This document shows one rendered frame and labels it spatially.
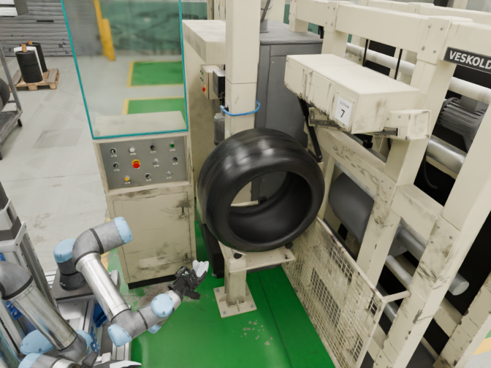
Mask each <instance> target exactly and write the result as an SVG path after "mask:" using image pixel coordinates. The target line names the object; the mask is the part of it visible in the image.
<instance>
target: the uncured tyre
mask: <svg viewBox="0 0 491 368"><path fill-rule="evenodd" d="M271 172H286V175H285V178H284V180H283V183H282V185H281V187H280V188H279V189H278V190H277V191H276V193H275V194H274V195H273V196H271V197H270V198H269V199H268V200H266V201H265V202H262V203H261V204H258V205H255V206H253V207H233V206H231V204H232V202H233V200H234V198H235V197H236V195H237V194H238V193H239V191H240V190H241V189H242V188H243V187H244V186H245V185H247V184H248V183H249V182H251V181H252V180H254V179H256V178H258V177H260V176H262V175H265V174H268V173H271ZM324 192H325V183H324V176H323V174H322V171H321V168H320V166H319V164H318V163H317V161H316V160H315V158H314V157H313V156H312V155H311V154H310V153H309V152H308V151H307V150H306V149H305V148H304V147H303V146H302V145H301V144H300V143H299V142H298V141H297V140H295V139H294V138H293V137H291V136H289V135H288V134H286V133H284V132H282V131H278V130H275V129H267V128H255V129H247V130H244V131H240V132H238V133H236V134H233V135H232V136H230V137H228V138H226V139H225V140H224V141H222V142H221V143H219V144H218V145H217V146H216V147H215V148H214V149H213V150H212V151H211V152H210V154H209V155H208V156H207V158H206V159H205V161H204V163H203V165H202V168H201V169H200V172H199V177H198V182H197V195H198V200H199V203H200V207H201V209H202V213H203V215H204V218H205V222H206V224H207V226H208V228H209V230H210V232H211V233H212V234H213V236H214V237H215V238H216V239H217V240H218V241H219V242H220V243H222V244H223V245H225V246H227V247H228V248H231V249H233V250H238V251H242V252H250V253H254V252H265V251H269V250H274V249H276V248H280V247H282V246H284V245H286V244H288V243H290V242H291V241H293V240H294V239H296V238H298V237H299V236H300V235H301V234H302V233H303V232H304V231H305V230H306V229H307V228H308V227H309V226H310V225H311V224H312V222H313V220H314V219H315V217H316V216H317V214H318V212H319V210H320V208H321V205H322V202H323V199H324Z"/></svg>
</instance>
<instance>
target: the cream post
mask: <svg viewBox="0 0 491 368"><path fill-rule="evenodd" d="M260 11H261V0H226V70H225V107H226V100H227V101H228V102H229V113H232V114H237V113H244V112H250V111H254V110H255V105H256V79H257V65H258V52H259V25H260ZM254 119H255V113H252V114H249V115H240V116H231V115H230V116H229V117H228V116H227V114H226V113H225V139H226V138H228V135H227V130H228V131H229V137H230V136H232V135H233V134H236V133H238V132H240V131H244V130H247V129H254ZM250 199H251V182H249V183H248V184H247V185H245V186H244V187H243V188H242V189H241V190H240V191H239V193H238V194H237V195H236V197H235V198H234V200H233V202H232V204H239V203H243V202H249V201H250ZM224 294H227V304H228V306H232V305H235V304H237V299H238V302H239V304H241V303H244V302H245V294H246V270H243V271H240V272H233V273H229V270H228V268H227V264H226V262H225V260H224Z"/></svg>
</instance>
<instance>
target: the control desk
mask: <svg viewBox="0 0 491 368"><path fill-rule="evenodd" d="M92 142H93V146H94V152H95V156H96V161H97V165H98V168H99V173H100V177H101V181H102V187H103V190H104V195H105V199H106V202H107V208H108V212H109V215H110V220H112V219H114V218H118V217H123V218H124V219H125V221H126V222H127V224H128V226H129V229H130V231H131V233H132V241H130V242H128V243H127V244H124V245H122V246H120V247H118V248H117V250H118V256H119V259H120V263H121V268H122V272H123V278H124V281H125V284H127V285H128V288H129V289H133V288H140V287H144V286H148V285H155V284H159V283H165V282H169V281H173V280H176V279H177V278H176V277H175V275H174V274H175V273H176V272H177V271H178V270H179V269H180V268H181V267H182V266H183V267H187V268H188V269H190V270H191V269H192V268H193V261H194V260H197V255H196V242H195V229H194V205H193V192H192V179H191V154H190V141H189V132H188V131H181V132H172V133H163V134H147V135H138V136H129V137H113V138H104V139H93V140H92Z"/></svg>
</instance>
